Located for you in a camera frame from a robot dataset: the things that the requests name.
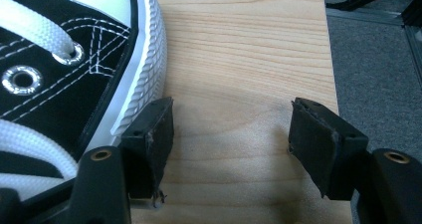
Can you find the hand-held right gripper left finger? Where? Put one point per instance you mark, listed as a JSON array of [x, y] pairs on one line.
[[146, 151]]

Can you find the black white canvas sneaker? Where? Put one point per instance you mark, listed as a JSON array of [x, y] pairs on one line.
[[59, 94]]

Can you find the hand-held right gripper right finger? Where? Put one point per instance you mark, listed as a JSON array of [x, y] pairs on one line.
[[315, 144]]

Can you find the black metal stand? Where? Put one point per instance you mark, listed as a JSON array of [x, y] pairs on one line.
[[413, 13]]

